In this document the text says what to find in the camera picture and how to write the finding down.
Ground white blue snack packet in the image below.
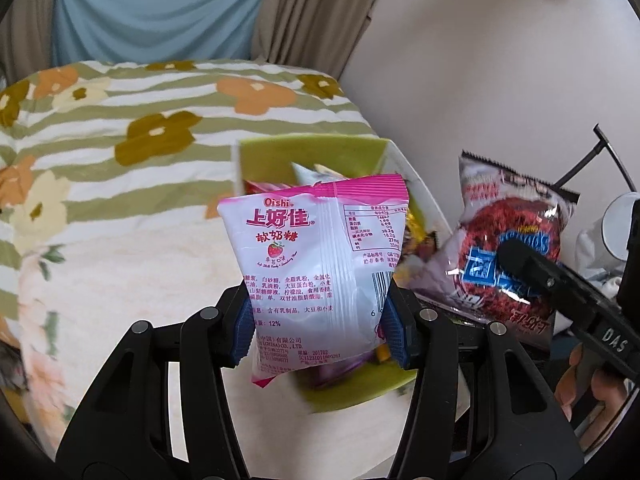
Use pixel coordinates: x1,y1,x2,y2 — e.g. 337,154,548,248
292,161,351,183

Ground person's right hand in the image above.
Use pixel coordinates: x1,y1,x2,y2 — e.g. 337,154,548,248
552,342,633,436

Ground striped floral blanket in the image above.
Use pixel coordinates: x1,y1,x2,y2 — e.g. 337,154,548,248
0,60,473,480

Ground blue curtain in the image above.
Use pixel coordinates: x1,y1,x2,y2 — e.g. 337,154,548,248
52,0,276,68

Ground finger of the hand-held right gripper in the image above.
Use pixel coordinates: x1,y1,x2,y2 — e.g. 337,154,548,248
497,237,623,331

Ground dark red snack packet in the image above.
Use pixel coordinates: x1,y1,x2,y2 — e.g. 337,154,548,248
407,150,581,351

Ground black stand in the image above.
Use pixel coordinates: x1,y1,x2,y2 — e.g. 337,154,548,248
552,122,633,196

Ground pink white snack packet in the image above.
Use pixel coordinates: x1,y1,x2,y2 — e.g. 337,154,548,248
218,174,410,391

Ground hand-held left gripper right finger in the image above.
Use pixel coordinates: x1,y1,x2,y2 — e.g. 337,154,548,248
381,280,586,480

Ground white plastic bag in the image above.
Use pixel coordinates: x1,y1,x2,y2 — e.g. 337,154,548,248
575,230,621,286

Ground orange striped snack packet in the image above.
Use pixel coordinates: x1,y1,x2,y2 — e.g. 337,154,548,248
245,180,301,197

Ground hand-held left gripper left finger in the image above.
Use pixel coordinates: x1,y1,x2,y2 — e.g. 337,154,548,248
55,285,257,480

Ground green plastic bin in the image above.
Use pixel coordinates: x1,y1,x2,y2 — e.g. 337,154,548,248
232,136,473,413

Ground beige curtain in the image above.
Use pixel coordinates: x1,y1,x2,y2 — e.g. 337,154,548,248
250,0,396,81
0,0,63,86

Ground purple snack packet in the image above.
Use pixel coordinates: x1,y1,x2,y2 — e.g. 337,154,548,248
315,357,373,392

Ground gold foil snack packet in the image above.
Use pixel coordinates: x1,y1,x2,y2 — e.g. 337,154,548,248
405,207,432,252

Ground white round lamp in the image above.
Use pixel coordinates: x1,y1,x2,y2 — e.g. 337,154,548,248
600,192,640,261

